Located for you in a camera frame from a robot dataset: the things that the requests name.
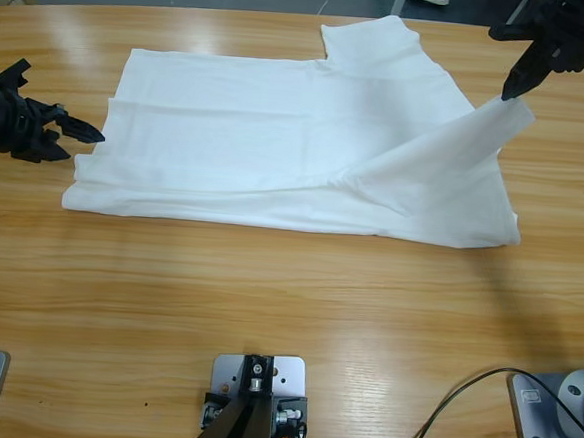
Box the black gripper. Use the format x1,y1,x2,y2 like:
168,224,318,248
500,0,584,108
0,85,109,168

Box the white T-shirt black logo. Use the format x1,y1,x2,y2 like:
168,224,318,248
59,0,543,254

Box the white slanted metal leg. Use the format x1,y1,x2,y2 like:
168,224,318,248
505,0,534,25

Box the white mounting plate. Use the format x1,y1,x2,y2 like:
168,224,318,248
206,351,312,438

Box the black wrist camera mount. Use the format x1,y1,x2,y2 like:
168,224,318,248
487,19,537,46
0,56,33,92

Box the grey base with cables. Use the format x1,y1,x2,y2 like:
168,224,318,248
396,358,584,438

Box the black corner bracket silver knob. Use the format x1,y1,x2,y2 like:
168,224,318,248
199,391,235,432
269,392,310,435

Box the dark camera post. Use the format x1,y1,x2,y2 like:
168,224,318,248
189,351,283,438

